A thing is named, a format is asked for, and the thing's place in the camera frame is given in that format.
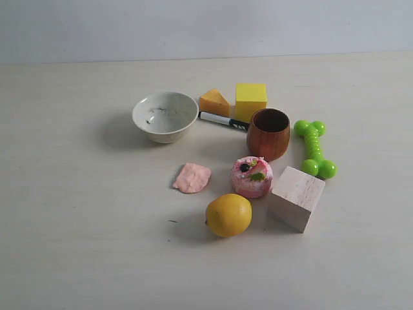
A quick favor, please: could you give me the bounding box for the yellow lemon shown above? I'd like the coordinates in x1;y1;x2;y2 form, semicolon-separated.
205;194;252;238

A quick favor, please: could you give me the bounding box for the brown wooden cup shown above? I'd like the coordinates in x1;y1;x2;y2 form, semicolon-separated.
247;108;290;162

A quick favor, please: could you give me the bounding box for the light wooden cube block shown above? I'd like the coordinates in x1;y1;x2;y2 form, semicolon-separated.
267;166;325;233

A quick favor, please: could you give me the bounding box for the pink toy cake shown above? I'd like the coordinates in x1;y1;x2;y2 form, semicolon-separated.
231;156;274;198

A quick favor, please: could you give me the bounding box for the pink putty blob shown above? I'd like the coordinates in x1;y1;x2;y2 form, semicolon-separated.
172;163;212;194

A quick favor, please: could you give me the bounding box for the black white marker pen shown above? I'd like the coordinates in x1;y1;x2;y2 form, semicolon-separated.
198;111;249;132

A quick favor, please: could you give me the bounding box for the yellow cube block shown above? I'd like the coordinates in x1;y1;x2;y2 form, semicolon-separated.
234;83;268;123

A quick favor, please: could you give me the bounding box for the orange cheese wedge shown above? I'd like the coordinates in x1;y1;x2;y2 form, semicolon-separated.
199;88;230;118

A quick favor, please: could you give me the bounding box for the green bone toy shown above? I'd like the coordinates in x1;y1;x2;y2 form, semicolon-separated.
294;120;337;180

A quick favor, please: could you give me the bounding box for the white ceramic bowl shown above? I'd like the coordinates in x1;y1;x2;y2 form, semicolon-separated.
132;92;199;144

